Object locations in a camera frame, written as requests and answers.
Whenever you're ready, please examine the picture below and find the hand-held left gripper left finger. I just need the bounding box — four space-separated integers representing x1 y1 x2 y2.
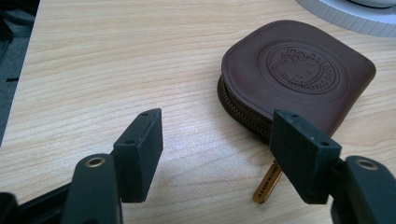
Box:
111 107 164 203

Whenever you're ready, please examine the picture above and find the silver metal bowl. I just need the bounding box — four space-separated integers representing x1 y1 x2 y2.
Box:
346 0 396 9

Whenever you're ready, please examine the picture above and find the brown leather zip pouch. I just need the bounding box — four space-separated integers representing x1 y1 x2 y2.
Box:
217 20 377 145

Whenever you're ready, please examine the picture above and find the white stand with pole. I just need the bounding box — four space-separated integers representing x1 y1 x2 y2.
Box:
294 0 396 39

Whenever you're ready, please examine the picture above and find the gold key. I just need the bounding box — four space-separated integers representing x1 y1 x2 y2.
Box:
252 160 284 205

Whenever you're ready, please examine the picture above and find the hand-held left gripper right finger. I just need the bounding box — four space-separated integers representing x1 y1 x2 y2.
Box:
269 108 343 205

